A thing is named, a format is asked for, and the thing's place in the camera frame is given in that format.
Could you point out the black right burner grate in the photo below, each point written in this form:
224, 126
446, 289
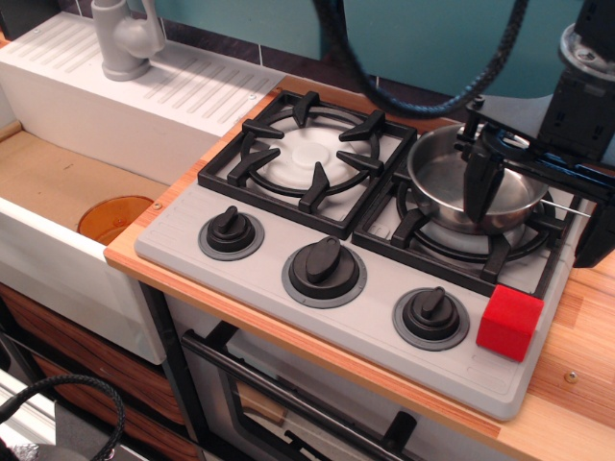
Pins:
524, 258

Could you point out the black stove knob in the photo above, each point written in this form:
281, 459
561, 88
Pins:
324, 275
431, 319
231, 235

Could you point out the grey toy faucet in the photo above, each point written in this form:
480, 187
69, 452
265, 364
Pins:
127, 44

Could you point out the black left stove knob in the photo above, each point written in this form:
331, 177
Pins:
231, 235

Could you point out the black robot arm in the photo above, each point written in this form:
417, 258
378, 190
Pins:
589, 41

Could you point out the white toy sink unit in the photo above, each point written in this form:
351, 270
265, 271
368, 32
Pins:
71, 139

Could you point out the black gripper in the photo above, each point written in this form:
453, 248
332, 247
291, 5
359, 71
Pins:
564, 140

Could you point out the black burner grate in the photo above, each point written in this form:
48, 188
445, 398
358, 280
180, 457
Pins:
310, 162
524, 258

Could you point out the oven door with handle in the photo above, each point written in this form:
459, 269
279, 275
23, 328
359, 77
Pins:
294, 410

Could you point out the black right stove knob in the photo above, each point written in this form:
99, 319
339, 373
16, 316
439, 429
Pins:
431, 319

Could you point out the orange translucent plate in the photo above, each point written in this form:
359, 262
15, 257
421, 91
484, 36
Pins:
108, 219

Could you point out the small steel pan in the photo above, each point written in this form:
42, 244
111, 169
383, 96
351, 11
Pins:
437, 171

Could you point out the grey toy stove top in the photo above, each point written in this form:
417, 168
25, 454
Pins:
484, 380

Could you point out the black middle stove knob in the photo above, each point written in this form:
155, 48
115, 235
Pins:
324, 275

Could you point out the wooden drawer fronts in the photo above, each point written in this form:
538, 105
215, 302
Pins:
37, 342

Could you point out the red cube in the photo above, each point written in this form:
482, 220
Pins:
508, 322

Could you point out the black left burner grate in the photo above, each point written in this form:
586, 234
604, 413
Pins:
310, 162

